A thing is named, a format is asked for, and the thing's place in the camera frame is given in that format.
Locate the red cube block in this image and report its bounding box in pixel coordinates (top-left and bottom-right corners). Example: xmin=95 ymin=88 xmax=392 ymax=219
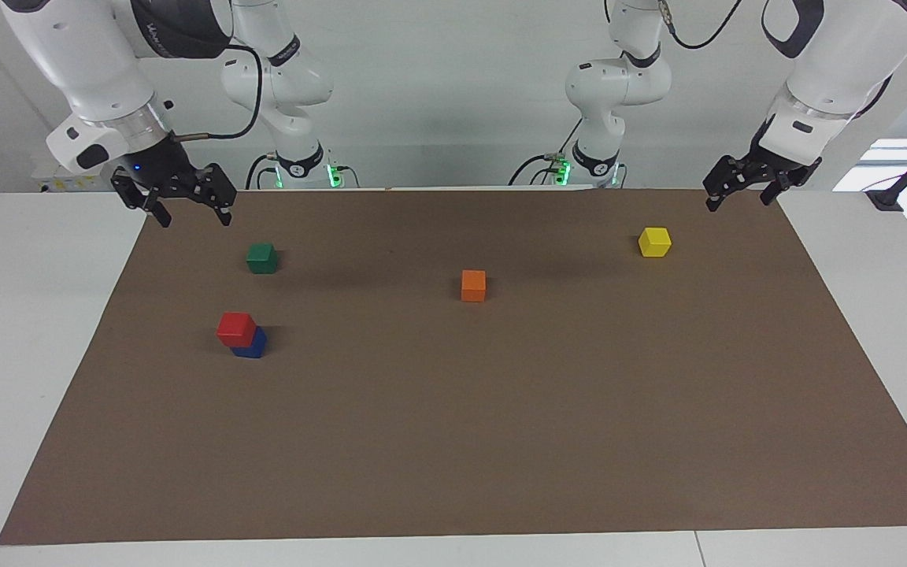
xmin=216 ymin=311 xmax=258 ymax=349

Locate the green cube block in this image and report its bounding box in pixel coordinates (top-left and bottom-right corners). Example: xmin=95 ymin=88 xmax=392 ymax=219
xmin=246 ymin=243 xmax=280 ymax=275

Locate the yellow cube block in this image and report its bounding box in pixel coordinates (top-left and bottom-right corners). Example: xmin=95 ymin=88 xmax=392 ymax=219
xmin=638 ymin=227 xmax=672 ymax=258

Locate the blue cube block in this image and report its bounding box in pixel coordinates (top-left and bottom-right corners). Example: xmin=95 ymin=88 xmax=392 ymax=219
xmin=231 ymin=326 xmax=268 ymax=360

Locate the white power strip box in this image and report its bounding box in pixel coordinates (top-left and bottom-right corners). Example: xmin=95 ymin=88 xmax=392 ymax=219
xmin=31 ymin=161 xmax=120 ymax=193

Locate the brown table mat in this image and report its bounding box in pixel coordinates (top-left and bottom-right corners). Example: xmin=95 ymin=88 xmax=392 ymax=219
xmin=0 ymin=187 xmax=907 ymax=547

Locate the black right base cable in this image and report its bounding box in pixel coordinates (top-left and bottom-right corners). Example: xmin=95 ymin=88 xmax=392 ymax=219
xmin=245 ymin=154 xmax=280 ymax=191

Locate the black base cable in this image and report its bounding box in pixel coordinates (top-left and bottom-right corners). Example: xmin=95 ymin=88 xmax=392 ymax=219
xmin=508 ymin=117 xmax=585 ymax=187
xmin=245 ymin=154 xmax=280 ymax=191

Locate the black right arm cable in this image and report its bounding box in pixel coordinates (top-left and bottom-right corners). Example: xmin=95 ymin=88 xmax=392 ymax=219
xmin=172 ymin=43 xmax=265 ymax=143

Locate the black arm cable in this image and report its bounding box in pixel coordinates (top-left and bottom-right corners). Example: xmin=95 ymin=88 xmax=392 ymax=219
xmin=661 ymin=0 xmax=746 ymax=50
xmin=172 ymin=43 xmax=265 ymax=143

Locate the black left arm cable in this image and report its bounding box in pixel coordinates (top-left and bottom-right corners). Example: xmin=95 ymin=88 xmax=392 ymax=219
xmin=661 ymin=0 xmax=746 ymax=50

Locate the black left base cable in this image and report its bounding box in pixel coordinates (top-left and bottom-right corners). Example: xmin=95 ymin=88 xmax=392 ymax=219
xmin=508 ymin=117 xmax=585 ymax=187

